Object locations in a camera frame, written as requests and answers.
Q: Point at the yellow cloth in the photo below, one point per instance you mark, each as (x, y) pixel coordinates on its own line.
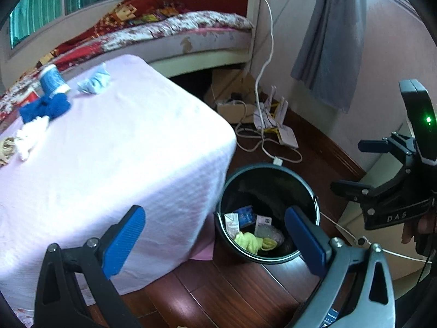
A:
(249, 241)

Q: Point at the small white carton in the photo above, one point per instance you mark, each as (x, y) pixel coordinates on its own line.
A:
(262, 223)

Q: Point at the beige cloth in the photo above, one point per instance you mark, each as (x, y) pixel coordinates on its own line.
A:
(7, 150)

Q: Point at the black bucket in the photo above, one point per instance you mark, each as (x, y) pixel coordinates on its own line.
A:
(269, 184)

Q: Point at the table with white cover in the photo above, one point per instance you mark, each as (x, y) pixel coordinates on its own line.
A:
(119, 160)

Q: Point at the red can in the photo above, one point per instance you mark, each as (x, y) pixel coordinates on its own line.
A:
(29, 96)

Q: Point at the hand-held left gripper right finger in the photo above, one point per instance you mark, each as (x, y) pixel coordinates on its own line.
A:
(305, 242)

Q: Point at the blue and white sock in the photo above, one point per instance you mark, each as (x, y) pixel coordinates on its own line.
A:
(51, 80)

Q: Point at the red patterned blanket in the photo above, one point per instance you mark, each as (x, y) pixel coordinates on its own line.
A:
(136, 5)

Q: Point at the blue towel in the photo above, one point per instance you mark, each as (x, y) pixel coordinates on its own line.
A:
(47, 107)

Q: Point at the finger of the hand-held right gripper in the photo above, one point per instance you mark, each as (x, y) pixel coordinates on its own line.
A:
(351, 188)
(372, 146)

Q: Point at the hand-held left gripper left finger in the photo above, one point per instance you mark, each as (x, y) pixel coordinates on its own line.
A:
(123, 242)

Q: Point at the person's right hand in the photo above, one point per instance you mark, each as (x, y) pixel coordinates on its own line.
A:
(409, 232)

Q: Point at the floral mattress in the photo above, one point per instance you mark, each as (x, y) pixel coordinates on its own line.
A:
(191, 24)

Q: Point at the white router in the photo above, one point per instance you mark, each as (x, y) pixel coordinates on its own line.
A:
(288, 136)

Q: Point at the dark pink cloth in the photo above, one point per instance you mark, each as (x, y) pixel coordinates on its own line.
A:
(203, 251)

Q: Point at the cardboard box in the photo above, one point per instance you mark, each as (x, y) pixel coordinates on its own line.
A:
(232, 111)

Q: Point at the crumpled white paper wrapper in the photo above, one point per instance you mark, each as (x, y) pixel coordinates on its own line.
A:
(232, 224)

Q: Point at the white cloth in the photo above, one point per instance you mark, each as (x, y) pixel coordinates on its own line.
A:
(30, 136)

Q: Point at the grey curtain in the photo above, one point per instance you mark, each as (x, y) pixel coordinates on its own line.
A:
(327, 41)

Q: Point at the blue packet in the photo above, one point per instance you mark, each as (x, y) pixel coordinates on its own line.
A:
(245, 216)

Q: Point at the light blue cloth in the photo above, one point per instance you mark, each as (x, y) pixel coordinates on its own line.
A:
(95, 82)

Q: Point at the clear plastic bag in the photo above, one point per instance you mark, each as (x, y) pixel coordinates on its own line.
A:
(275, 235)

